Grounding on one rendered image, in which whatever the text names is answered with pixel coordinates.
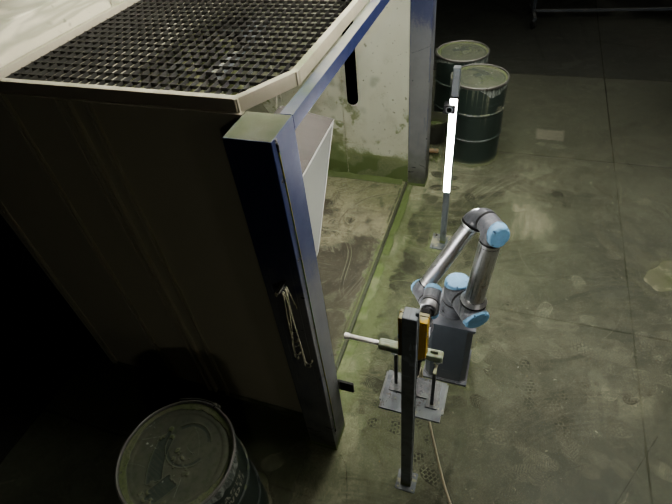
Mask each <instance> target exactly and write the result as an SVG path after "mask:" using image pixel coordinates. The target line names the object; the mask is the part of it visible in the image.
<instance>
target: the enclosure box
mask: <svg viewBox="0 0 672 504"><path fill-rule="evenodd" d="M284 108H285V106H282V105H280V106H279V107H278V108H277V110H276V111H275V112H274V114H280V113H281V111H282V110H283V109H284ZM333 124H334V119H333V118H329V117H325V116H321V115H317V114H313V113H309V112H308V113H307V115H306V116H305V117H304V119H303V120H302V121H301V123H300V124H299V125H298V127H297V128H296V130H295V134H296V140H297V145H298V151H299V157H300V163H301V169H302V175H303V181H304V187H305V192H306V198H307V204H308V210H309V216H310V222H311V228H312V234H313V239H314V245H315V251H316V257H317V254H318V252H319V244H320V236H321V227H322V218H323V210H324V201H325V193H326V184H327V175H328V167H329V158H330V150H331V141H332V132H333Z"/></svg>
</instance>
